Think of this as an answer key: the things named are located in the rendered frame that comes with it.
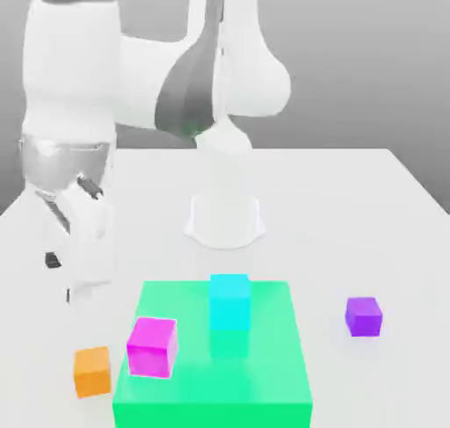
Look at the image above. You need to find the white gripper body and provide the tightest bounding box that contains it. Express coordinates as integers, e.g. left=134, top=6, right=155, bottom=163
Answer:
left=33, top=182, right=116, bottom=286

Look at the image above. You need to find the small magenta cube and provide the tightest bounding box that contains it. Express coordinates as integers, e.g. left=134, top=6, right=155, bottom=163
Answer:
left=126, top=316, right=179, bottom=380

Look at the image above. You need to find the small orange cube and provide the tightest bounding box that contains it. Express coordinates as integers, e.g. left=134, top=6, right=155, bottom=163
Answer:
left=73, top=345, right=113, bottom=399

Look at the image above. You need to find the small cyan cube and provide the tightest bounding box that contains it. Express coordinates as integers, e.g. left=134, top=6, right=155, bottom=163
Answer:
left=209, top=273, right=251, bottom=331

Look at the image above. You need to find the small purple cube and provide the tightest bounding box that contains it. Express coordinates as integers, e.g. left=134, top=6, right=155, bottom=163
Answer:
left=344, top=296, right=383, bottom=338

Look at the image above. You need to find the large green box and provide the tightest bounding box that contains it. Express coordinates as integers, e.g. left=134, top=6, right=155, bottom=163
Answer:
left=112, top=279, right=314, bottom=428

